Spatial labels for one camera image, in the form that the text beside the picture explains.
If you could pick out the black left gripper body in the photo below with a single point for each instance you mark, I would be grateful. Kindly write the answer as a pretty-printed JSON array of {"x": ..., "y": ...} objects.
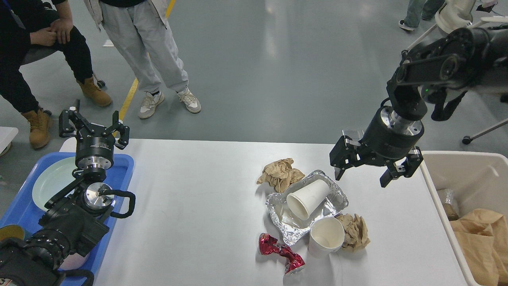
[{"x": 94, "y": 151}]

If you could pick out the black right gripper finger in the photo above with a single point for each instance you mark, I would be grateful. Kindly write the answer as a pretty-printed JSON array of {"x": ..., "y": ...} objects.
[
  {"x": 344, "y": 155},
  {"x": 406, "y": 169}
]

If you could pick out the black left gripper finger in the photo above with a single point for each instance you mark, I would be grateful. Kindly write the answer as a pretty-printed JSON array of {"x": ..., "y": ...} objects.
[
  {"x": 121, "y": 129},
  {"x": 73, "y": 124}
]

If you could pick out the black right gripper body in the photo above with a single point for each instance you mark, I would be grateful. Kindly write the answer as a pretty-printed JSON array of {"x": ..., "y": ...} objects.
[{"x": 390, "y": 137}]

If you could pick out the green plate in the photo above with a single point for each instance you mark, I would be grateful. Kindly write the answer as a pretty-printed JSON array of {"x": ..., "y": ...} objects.
[{"x": 52, "y": 180}]

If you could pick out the aluminium foil sheet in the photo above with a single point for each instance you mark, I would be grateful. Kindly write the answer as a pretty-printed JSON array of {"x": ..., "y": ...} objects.
[{"x": 449, "y": 203}]

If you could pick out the white paper cup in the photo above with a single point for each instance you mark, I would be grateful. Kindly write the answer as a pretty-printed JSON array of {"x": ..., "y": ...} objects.
[
  {"x": 304, "y": 201},
  {"x": 326, "y": 235}
]

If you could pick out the small brown paper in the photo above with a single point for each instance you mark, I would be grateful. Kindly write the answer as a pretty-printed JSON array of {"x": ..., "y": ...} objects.
[{"x": 356, "y": 232}]

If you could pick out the aluminium foil tray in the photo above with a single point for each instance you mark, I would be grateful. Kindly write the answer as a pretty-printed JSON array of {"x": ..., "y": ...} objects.
[{"x": 291, "y": 227}]

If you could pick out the large brown paper sheet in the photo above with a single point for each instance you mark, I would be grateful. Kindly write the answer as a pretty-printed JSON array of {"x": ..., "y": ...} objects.
[{"x": 483, "y": 238}]

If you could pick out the pink mug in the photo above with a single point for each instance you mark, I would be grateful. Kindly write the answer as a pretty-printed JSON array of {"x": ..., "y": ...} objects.
[{"x": 73, "y": 261}]

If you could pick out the grey mug yellow inside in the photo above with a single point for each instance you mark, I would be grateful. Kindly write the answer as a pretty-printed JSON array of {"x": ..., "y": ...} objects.
[{"x": 12, "y": 231}]

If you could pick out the crushed red can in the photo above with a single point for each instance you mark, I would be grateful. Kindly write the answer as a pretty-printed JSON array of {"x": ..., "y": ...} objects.
[{"x": 269, "y": 245}]

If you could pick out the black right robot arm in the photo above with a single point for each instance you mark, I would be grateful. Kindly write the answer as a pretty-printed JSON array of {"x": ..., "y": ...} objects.
[{"x": 467, "y": 59}]

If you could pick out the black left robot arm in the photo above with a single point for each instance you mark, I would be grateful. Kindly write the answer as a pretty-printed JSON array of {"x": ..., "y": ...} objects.
[{"x": 75, "y": 217}]

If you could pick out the floor socket plates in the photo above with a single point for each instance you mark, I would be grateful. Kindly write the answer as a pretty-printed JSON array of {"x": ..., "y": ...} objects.
[{"x": 353, "y": 134}]

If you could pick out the crumpled brown paper ball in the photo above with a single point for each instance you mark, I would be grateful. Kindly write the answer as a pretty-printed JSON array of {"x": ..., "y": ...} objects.
[{"x": 280, "y": 174}]

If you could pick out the beige waste bin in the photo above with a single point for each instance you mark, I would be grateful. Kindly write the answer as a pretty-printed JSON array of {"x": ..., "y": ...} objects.
[{"x": 478, "y": 180}]

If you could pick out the grey chair of seated person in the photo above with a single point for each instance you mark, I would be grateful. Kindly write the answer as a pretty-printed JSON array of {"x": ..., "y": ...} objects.
[{"x": 41, "y": 52}]

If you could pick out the person in black clothes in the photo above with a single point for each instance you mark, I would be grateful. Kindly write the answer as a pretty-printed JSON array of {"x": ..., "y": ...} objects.
[{"x": 28, "y": 29}]

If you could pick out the person in grey trousers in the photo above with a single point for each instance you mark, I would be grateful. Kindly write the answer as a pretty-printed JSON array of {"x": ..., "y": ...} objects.
[{"x": 142, "y": 35}]

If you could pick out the person in jeans background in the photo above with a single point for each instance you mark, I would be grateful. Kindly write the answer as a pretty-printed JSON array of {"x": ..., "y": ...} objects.
[{"x": 419, "y": 10}]

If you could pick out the white office chair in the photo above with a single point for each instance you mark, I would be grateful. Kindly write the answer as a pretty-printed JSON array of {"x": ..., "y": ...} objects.
[{"x": 455, "y": 14}]

